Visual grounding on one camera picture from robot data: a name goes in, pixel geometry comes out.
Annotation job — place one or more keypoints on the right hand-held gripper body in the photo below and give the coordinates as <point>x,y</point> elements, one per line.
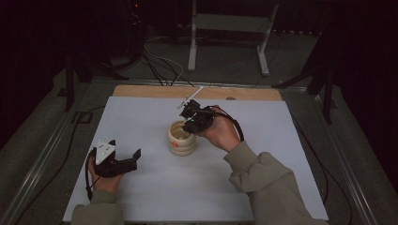
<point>200,122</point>

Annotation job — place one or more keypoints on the white metal stand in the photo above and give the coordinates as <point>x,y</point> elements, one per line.
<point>231,22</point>

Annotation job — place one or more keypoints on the metal floor rail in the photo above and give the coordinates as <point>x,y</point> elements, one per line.
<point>37,162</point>
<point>344,162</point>
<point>234,84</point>

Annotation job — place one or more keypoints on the person's left hand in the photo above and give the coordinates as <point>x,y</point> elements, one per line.
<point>106,184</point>

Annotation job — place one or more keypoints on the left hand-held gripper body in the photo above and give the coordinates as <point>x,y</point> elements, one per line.
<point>108,168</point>

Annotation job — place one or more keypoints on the cream ringed pen holder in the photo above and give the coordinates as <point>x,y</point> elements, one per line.
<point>181,150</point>

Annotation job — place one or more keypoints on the black tripod stand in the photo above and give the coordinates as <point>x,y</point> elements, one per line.
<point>69,87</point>
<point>328,100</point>

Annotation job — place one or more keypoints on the pale grey table mat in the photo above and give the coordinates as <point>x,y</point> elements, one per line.
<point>140,118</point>

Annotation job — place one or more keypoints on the person's right hand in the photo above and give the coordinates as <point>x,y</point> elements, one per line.
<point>223,132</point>

